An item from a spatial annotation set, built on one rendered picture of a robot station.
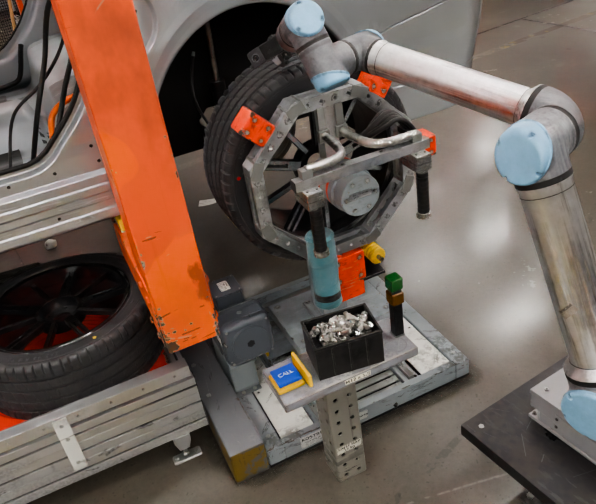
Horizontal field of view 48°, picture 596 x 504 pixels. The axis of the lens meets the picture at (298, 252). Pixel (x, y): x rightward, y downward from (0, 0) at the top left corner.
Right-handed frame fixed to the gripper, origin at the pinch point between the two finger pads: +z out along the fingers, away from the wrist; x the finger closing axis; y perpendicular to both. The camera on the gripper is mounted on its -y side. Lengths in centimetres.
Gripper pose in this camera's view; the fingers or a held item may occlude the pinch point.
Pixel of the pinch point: (272, 58)
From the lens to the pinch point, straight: 202.4
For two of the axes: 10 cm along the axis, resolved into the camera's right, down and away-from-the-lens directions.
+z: -2.1, -0.3, 9.8
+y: 8.4, -5.1, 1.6
